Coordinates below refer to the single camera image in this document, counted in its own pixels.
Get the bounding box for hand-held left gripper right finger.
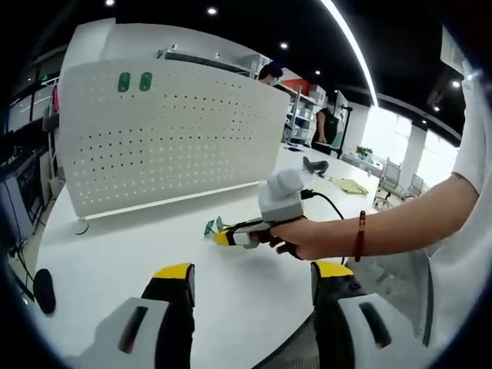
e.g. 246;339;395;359
310;260;420;369

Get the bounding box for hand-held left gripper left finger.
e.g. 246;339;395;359
91;263;195;369

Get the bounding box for white perforated mounting plate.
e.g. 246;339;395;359
58;57;292;236

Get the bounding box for person's right hand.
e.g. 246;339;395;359
268;217;358;262

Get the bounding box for dark grey curved cushion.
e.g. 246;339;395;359
302;155;330;177

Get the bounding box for yellow cloth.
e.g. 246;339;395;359
330;177;369;196

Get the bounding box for metal storage shelf rack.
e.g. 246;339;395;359
157;44;327;147

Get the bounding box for black oval object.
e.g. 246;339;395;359
34;268;58;315

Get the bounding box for black tripod stand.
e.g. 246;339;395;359
333;106;354;159

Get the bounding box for long ceiling light strip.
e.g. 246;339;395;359
321;0;381;107

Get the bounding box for cluttered workbench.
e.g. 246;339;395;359
0;88;62;247

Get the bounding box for person's white shirt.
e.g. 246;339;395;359
424;22;492;349

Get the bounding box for white worn device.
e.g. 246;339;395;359
440;25;472;72

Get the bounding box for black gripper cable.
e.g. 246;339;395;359
301;189;347;267

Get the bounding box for red bead bracelet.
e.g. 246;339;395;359
352;210;367;263

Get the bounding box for white frame office chair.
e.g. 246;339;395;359
406;172;426;197
374;157;403;211

